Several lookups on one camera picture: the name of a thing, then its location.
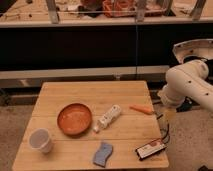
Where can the black and white electronic box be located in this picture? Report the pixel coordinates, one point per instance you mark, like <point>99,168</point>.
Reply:
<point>150,149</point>

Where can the orange crate in background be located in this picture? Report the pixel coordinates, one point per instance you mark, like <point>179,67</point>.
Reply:
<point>118,8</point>

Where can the white remote controller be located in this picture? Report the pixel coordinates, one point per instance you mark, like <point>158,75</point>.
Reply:
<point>107,118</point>

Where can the blue sponge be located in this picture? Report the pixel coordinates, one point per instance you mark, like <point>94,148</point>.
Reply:
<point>102,154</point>

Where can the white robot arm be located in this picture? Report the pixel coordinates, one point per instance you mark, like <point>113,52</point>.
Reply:
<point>187,80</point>

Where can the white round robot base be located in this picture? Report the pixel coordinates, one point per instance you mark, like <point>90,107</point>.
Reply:
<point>202,48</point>

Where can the orange pepper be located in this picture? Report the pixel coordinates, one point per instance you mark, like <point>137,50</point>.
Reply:
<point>142,109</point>

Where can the orange ceramic bowl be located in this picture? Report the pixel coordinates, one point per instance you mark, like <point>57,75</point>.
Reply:
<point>74,119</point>

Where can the wooden table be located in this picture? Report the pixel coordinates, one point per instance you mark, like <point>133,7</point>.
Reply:
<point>131,130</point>

